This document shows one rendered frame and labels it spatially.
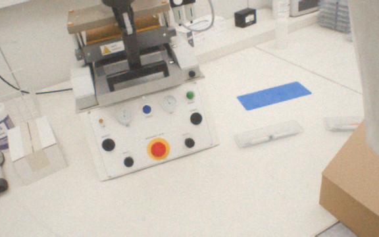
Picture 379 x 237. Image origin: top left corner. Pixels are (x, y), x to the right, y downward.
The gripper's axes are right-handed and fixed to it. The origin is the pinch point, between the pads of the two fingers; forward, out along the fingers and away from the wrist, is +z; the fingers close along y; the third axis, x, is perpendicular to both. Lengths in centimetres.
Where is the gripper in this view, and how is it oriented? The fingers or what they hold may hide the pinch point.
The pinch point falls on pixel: (133, 59)
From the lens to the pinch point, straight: 79.0
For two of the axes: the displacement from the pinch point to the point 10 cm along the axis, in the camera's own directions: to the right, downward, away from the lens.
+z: 0.3, 6.0, 8.0
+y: 3.3, 7.4, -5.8
